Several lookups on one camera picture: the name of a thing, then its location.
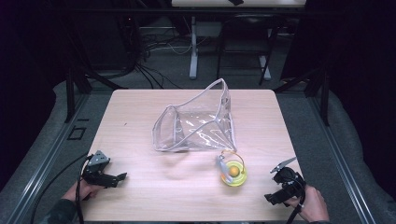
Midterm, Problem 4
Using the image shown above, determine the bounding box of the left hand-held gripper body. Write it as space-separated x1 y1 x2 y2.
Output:
81 150 117 189

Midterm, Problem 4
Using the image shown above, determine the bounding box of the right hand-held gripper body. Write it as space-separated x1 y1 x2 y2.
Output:
269 156 307 200

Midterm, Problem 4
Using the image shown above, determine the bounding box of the person's left hand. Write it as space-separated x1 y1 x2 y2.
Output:
61 179 104 203

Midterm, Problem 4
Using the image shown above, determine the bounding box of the person's right hand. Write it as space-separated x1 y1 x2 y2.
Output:
285 185 331 224

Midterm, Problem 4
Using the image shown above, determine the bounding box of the yellow round toy with ball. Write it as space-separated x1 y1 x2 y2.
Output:
216 149 248 188

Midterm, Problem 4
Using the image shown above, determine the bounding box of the clear plastic zipper bag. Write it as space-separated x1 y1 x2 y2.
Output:
151 77 237 153

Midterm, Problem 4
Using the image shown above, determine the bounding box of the black chair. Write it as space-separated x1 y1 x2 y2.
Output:
216 13 281 86

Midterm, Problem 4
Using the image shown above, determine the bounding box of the white desk with legs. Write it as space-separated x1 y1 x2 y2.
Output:
171 0 308 80

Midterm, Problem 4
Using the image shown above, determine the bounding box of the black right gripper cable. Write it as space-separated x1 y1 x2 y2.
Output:
285 199 307 224

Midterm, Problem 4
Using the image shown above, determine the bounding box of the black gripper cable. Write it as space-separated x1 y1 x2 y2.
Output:
29 152 94 224
285 199 307 224

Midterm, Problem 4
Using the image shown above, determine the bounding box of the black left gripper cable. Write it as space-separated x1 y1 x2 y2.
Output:
29 152 94 224

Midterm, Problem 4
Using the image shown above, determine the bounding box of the black metal stand frame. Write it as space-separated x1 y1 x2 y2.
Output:
274 62 331 127
63 18 129 123

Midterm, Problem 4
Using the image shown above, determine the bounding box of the bundle of floor cables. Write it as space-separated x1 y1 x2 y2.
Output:
117 15 200 91

